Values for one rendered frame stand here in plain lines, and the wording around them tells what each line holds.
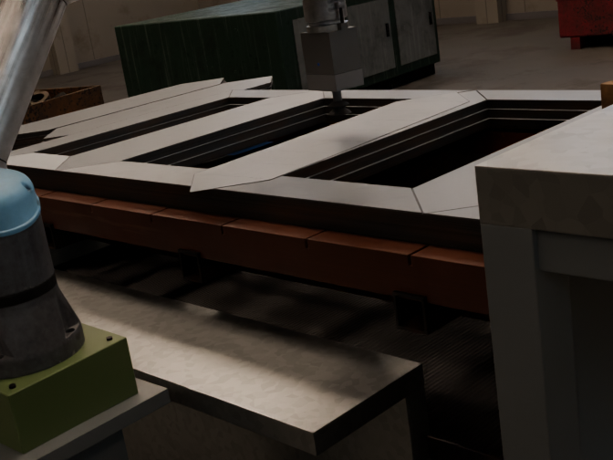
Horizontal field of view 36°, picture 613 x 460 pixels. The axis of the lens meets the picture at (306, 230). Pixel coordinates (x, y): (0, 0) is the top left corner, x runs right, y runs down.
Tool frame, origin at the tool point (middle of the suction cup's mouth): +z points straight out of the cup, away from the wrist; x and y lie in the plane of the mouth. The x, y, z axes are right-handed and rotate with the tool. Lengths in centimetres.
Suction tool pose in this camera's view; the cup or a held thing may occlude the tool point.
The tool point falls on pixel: (339, 113)
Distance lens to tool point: 173.5
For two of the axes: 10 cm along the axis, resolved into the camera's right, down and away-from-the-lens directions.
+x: -7.9, 2.8, -5.4
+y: -5.9, -1.5, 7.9
